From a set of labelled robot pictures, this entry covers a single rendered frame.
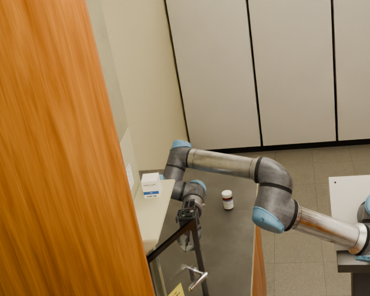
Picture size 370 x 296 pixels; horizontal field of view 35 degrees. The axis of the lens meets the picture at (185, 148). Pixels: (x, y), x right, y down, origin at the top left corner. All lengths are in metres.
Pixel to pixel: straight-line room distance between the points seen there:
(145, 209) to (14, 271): 0.41
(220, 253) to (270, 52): 2.48
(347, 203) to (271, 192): 0.52
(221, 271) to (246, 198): 0.52
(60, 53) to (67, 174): 0.32
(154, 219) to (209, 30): 3.04
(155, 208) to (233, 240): 0.82
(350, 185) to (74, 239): 1.27
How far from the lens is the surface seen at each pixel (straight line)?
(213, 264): 2.42
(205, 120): 4.91
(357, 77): 4.77
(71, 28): 1.31
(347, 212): 2.43
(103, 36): 1.68
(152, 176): 1.81
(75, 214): 1.54
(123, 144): 1.76
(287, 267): 3.81
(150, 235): 1.66
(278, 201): 2.00
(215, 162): 2.11
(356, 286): 2.53
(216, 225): 2.62
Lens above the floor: 2.47
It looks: 28 degrees down
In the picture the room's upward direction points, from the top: 10 degrees counter-clockwise
